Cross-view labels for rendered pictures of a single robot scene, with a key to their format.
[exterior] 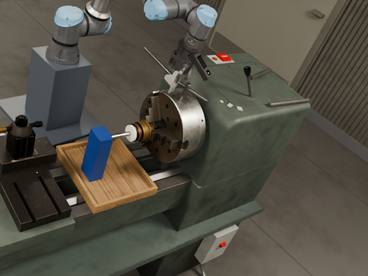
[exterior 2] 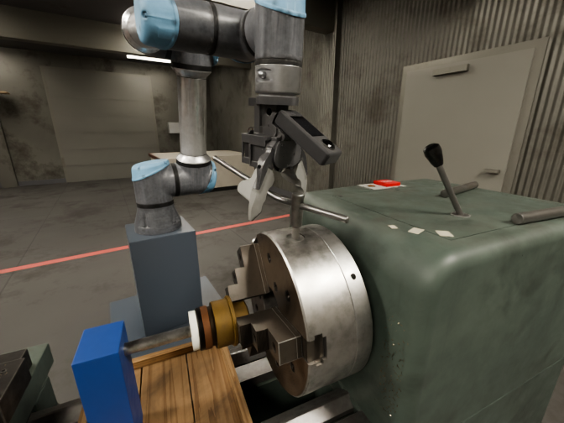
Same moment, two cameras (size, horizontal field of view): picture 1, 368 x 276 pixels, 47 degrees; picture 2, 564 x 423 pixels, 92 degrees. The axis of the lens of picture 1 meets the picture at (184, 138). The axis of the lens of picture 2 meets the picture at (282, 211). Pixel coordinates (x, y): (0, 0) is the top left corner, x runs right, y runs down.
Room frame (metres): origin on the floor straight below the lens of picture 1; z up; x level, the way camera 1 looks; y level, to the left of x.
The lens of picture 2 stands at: (1.06, -0.12, 1.43)
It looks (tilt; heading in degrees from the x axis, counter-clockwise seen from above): 17 degrees down; 27
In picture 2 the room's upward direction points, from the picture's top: straight up
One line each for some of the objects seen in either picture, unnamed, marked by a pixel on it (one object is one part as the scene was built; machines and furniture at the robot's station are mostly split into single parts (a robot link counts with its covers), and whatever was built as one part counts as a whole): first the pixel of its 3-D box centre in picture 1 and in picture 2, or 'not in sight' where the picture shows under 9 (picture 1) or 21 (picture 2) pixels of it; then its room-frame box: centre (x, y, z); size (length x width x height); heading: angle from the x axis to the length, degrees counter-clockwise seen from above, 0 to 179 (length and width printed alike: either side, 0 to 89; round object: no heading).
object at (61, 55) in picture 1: (64, 46); (157, 213); (1.67, 0.67, 1.15); 0.15 x 0.15 x 0.10
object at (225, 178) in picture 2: not in sight; (201, 169); (6.45, 4.98, 0.42); 2.21 x 1.79 x 0.83; 149
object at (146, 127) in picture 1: (141, 131); (222, 321); (1.40, 0.18, 1.08); 0.09 x 0.09 x 0.09; 51
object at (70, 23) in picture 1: (69, 23); (154, 180); (1.67, 0.67, 1.27); 0.13 x 0.12 x 0.14; 150
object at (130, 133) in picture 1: (119, 135); (159, 339); (1.31, 0.24, 1.08); 0.13 x 0.07 x 0.07; 141
